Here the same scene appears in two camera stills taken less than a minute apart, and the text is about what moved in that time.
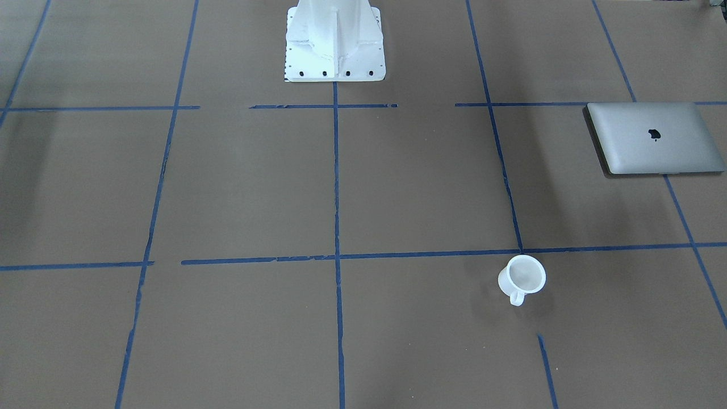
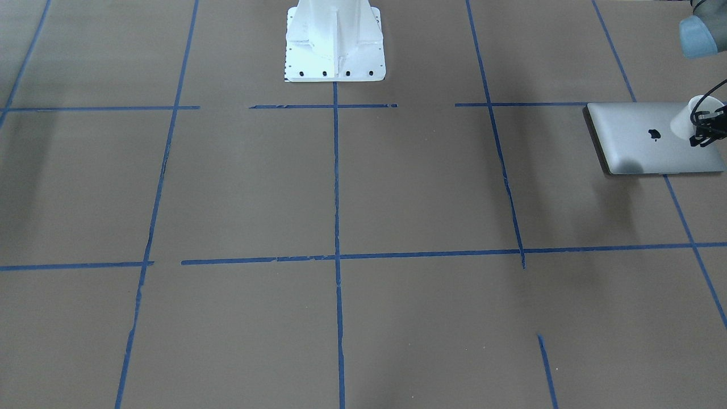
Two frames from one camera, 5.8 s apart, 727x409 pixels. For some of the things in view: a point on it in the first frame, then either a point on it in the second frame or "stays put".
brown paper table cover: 182,227 stays put
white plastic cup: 524,274 to 681,124
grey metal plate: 651,138 stays put
